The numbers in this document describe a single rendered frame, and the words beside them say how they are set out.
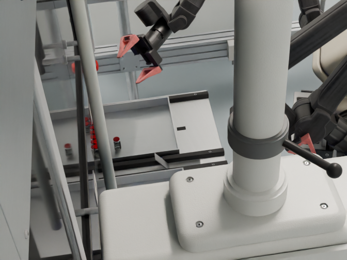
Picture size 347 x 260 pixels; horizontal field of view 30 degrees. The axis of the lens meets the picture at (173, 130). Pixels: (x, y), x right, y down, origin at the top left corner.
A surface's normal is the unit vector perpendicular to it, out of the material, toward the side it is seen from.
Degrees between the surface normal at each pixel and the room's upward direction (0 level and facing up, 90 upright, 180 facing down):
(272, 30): 90
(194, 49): 90
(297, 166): 0
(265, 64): 90
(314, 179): 0
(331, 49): 42
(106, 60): 90
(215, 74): 0
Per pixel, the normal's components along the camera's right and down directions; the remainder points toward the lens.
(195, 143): -0.06, -0.73
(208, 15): 0.14, 0.68
